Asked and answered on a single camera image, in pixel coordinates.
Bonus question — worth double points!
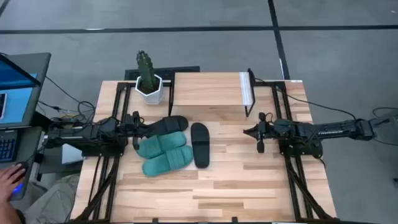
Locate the person's leg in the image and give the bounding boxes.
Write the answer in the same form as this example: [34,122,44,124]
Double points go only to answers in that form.
[23,173,81,224]

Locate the person's forearm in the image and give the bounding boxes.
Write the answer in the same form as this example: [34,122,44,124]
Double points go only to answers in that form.
[0,198,24,224]

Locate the wooden shelf with black legs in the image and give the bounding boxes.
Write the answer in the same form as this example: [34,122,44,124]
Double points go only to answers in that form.
[169,70,257,118]

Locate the black rubber slide sandal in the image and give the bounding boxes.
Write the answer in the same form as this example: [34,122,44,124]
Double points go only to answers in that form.
[146,115,190,138]
[190,122,211,169]

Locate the person's hand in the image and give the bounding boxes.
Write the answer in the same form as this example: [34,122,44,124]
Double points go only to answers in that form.
[0,164,27,203]

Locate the black computer mouse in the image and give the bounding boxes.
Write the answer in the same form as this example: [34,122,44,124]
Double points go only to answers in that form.
[11,161,29,196]

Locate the teal rubber slide sandal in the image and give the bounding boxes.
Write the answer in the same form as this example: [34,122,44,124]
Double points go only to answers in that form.
[142,145,194,177]
[136,131,187,159]

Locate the black cable with plug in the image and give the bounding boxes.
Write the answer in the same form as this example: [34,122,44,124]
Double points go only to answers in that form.
[247,68,358,121]

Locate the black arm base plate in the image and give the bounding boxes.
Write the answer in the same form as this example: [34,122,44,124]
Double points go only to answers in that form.
[81,136,128,157]
[279,136,324,159]

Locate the black keyboard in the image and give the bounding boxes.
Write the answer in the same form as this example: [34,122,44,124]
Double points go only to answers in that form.
[0,130,18,163]

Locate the grey floor bracket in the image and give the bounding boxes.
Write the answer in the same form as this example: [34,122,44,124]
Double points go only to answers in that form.
[376,113,398,138]

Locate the black floor cable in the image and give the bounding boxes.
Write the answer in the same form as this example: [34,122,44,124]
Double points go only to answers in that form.
[371,107,398,147]

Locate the black aluminium rail frame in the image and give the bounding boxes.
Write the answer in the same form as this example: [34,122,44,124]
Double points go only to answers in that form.
[73,81,131,222]
[251,80,338,222]

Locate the grey laptop with blue screen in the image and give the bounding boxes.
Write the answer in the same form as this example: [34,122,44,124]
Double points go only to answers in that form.
[0,52,52,130]

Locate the white hexagonal plant pot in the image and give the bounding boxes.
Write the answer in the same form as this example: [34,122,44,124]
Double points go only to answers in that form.
[134,73,164,105]

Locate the white box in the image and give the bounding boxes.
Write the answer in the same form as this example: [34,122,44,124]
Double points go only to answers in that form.
[61,143,85,165]

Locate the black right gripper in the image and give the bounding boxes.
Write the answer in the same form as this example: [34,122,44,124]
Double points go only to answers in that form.
[243,112,276,154]

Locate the green cactus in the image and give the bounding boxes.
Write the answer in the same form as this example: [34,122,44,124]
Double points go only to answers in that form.
[136,50,158,94]

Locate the tangled black cable bundle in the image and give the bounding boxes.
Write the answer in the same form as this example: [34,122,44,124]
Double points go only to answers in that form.
[36,74,96,125]

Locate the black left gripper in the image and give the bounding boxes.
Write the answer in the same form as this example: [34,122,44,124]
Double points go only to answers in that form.
[121,111,160,151]

